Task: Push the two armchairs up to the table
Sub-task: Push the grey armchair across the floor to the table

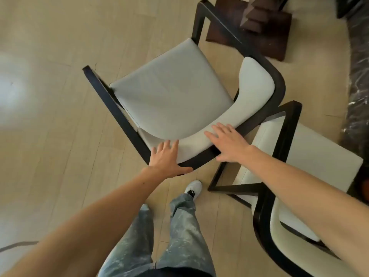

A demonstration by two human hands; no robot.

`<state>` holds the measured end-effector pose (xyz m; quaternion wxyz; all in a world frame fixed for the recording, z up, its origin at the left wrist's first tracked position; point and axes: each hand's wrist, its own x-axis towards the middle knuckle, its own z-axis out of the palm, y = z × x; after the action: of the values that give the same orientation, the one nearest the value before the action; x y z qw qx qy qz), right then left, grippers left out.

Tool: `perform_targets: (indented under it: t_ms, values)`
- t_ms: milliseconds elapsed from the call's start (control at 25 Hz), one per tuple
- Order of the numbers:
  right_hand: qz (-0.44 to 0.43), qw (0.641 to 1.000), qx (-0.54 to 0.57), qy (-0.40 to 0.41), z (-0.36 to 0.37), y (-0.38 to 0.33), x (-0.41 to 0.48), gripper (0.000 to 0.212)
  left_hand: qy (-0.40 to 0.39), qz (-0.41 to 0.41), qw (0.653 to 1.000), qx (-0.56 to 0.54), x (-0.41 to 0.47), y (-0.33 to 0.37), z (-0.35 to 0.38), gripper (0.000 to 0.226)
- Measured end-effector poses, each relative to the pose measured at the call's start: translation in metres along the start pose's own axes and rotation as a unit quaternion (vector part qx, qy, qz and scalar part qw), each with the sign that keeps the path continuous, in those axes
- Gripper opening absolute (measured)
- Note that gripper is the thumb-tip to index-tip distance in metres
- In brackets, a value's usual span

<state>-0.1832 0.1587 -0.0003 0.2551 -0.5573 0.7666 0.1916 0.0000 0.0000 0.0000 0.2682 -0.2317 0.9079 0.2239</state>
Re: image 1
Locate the person's left hand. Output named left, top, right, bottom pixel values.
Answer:
left=148, top=140, right=194, bottom=179

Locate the person's right hand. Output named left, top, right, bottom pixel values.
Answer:
left=204, top=122, right=254, bottom=164

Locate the grey cushioned black armchair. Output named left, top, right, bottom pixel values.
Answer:
left=82, top=0, right=286, bottom=170

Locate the cream cushioned black armchair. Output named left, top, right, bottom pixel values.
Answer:
left=207, top=100, right=364, bottom=277

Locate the person's left forearm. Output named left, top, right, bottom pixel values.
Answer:
left=0, top=165, right=173, bottom=277

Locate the person's right forearm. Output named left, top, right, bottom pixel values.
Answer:
left=245, top=145, right=369, bottom=277

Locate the person's white right shoe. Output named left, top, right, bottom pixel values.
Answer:
left=184, top=180, right=203, bottom=201

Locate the person's black shirt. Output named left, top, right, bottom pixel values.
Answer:
left=155, top=267, right=215, bottom=277

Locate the dark brown wooden table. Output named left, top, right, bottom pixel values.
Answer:
left=205, top=0, right=293, bottom=62

